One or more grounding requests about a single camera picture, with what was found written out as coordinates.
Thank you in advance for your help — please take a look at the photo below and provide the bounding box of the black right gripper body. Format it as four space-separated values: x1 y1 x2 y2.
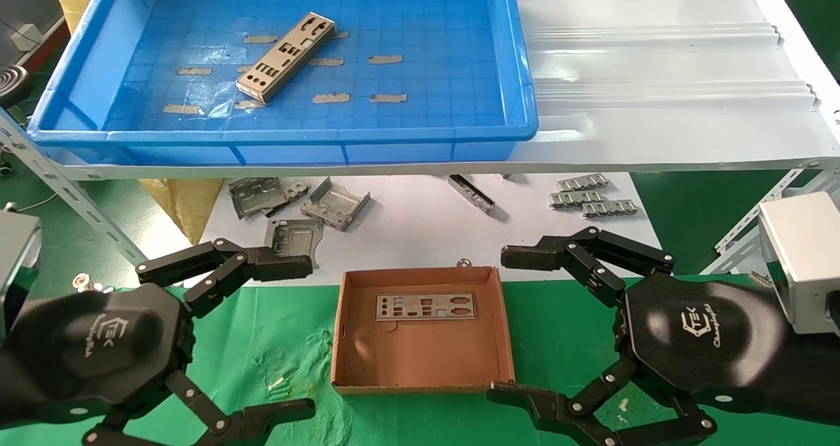
614 272 840 427

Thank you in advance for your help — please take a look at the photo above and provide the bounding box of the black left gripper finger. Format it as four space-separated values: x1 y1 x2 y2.
82 371 317 446
136 238 313 319

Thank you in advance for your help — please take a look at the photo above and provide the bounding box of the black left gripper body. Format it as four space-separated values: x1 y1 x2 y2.
0 282 198 427

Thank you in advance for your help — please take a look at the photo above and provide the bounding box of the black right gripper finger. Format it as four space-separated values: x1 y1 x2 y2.
501 226 675 309
487 357 717 446

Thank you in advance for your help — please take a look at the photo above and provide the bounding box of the shallow brown cardboard box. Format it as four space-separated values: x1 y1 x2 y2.
330 266 516 395

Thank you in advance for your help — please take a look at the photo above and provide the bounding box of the blue plastic tray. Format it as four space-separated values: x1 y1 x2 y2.
28 0 539 166

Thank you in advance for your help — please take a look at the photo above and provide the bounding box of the stamped grey metal plate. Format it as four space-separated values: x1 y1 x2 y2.
264 218 325 270

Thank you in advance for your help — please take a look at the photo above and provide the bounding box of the toothed grey metal strip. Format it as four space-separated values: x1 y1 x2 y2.
556 173 609 192
581 199 640 219
549 190 606 209

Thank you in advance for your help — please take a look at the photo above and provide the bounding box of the silver binder clip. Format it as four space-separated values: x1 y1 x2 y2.
72 272 116 294

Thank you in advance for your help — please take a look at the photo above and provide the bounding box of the green cloth mat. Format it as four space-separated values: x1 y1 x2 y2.
0 272 840 446

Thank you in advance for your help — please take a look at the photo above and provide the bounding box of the perforated grey metal shelf strut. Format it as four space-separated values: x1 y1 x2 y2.
702 174 840 276
714 164 829 253
0 108 150 268

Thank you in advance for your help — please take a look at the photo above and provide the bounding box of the narrow grey metal strip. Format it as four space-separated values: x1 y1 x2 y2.
448 174 496 214

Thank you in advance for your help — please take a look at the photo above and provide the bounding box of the white paper sheet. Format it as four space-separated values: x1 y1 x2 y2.
184 172 673 288

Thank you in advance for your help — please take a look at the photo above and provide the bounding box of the flat silver IO shield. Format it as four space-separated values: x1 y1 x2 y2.
374 293 477 321

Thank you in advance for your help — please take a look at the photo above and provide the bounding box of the white corrugated shelf board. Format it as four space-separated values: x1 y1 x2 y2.
39 0 840 181

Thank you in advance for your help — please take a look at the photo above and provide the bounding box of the black coiled round object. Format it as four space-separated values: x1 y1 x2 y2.
0 64 30 109

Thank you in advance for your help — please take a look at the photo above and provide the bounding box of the folded grey metal bracket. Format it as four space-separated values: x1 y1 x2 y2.
228 177 289 220

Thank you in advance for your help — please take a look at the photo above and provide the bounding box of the grey metal tray bracket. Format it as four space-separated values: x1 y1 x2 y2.
300 177 371 232

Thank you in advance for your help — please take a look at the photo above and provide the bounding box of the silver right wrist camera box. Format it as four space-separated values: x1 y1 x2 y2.
758 192 840 335

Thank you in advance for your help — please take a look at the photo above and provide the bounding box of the white cable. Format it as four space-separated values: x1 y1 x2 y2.
10 192 60 216

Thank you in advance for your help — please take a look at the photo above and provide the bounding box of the white wall socket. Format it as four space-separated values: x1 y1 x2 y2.
11 23 43 52

